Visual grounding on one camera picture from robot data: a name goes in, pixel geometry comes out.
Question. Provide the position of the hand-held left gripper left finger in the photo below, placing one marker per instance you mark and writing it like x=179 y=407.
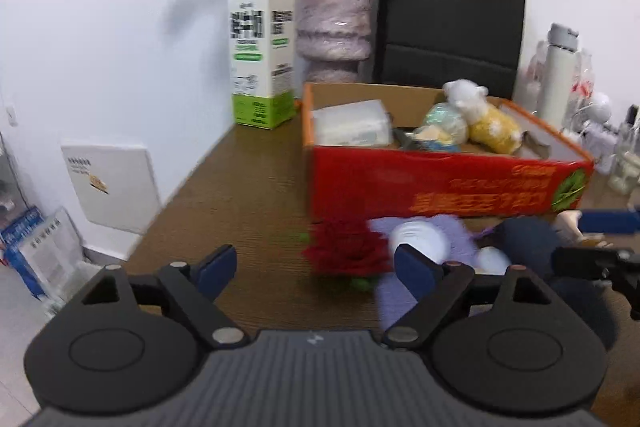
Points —
x=219 y=271

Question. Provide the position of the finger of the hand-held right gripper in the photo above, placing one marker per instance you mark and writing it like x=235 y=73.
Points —
x=595 y=263
x=607 y=222

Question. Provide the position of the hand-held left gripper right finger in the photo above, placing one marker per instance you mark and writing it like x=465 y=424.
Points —
x=416 y=273

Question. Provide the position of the dark blue plush toy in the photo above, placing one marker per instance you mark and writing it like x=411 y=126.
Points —
x=530 y=242

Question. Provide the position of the red cardboard box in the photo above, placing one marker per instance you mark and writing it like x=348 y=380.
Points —
x=430 y=182

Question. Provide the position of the wooden desktop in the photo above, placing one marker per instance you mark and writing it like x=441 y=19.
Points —
x=235 y=207

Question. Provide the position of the purple plush toy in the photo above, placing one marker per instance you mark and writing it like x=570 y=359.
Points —
x=425 y=252

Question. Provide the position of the red artificial rose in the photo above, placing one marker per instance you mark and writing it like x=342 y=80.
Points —
x=347 y=252

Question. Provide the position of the white robot figure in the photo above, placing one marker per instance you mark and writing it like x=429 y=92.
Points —
x=597 y=122

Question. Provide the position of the yellow plush toy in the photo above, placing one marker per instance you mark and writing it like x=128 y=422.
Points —
x=495 y=129

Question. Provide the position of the white thermos bottle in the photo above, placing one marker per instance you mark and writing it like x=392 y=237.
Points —
x=557 y=77

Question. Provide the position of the clear plastic pack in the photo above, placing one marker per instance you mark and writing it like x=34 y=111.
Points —
x=350 y=124

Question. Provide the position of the white plush bear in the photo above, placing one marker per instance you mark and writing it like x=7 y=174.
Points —
x=467 y=99

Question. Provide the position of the blue white box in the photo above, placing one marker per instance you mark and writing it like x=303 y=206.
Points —
x=30 y=252

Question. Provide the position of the white green milk carton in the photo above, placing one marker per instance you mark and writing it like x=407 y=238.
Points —
x=260 y=57

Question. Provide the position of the black paper bag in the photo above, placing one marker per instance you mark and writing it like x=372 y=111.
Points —
x=450 y=17

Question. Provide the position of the pink marbled vase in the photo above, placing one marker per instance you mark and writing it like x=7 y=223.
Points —
x=334 y=27

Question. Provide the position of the white wall panel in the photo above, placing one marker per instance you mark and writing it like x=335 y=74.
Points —
x=112 y=187

